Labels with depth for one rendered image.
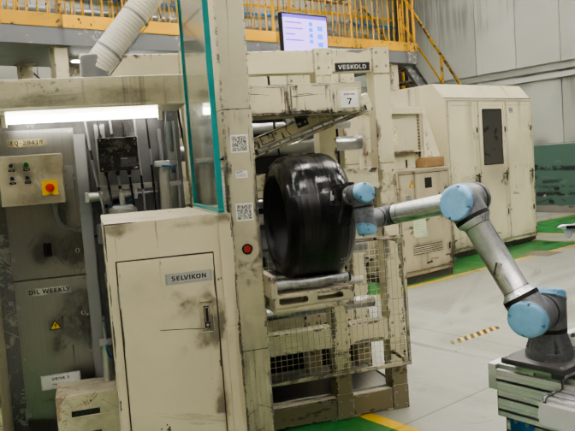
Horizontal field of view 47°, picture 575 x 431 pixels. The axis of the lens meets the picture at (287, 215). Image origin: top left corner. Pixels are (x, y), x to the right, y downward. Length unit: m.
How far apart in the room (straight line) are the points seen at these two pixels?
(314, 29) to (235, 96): 4.18
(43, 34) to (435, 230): 4.85
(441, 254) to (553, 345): 5.51
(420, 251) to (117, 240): 5.68
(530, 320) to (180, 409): 1.12
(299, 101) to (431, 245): 4.67
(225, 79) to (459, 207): 1.17
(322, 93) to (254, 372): 1.33
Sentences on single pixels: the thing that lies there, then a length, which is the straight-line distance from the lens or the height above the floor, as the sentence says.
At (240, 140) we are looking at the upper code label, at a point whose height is 1.52.
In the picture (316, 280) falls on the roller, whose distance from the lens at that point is 2.88.
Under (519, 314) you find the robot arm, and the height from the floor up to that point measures 0.90.
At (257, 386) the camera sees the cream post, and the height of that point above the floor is 0.46.
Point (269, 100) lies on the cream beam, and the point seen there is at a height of 1.71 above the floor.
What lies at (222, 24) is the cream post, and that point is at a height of 2.00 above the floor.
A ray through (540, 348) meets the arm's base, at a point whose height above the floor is 0.76.
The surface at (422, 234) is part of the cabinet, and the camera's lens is 7.52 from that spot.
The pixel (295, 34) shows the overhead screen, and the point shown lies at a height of 2.66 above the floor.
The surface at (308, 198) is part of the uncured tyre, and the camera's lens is 2.73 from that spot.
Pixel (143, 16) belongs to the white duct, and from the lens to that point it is 3.15.
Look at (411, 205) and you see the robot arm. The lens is 2.47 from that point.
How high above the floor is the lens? 1.41
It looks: 4 degrees down
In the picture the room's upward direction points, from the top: 4 degrees counter-clockwise
